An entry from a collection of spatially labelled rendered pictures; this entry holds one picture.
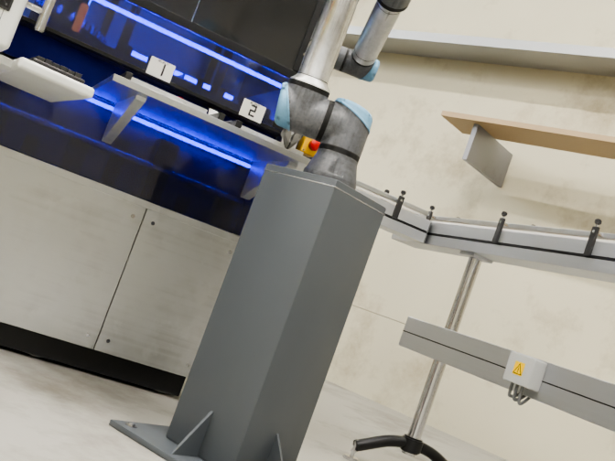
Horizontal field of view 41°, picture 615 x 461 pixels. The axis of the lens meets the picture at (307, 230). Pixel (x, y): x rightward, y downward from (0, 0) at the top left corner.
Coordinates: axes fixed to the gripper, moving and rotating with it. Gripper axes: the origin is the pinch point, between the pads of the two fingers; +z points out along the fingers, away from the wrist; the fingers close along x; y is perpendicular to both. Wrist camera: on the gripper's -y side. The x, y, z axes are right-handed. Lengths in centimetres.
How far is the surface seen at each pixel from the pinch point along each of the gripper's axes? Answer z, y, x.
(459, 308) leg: 28, 10, -87
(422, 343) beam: 44, 22, -84
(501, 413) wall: 66, 144, -230
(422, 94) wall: -120, 253, -171
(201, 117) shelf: 5.3, -12.9, 32.2
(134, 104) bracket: 8, -3, 50
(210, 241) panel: 35.9, 27.8, 4.7
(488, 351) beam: 40, -17, -84
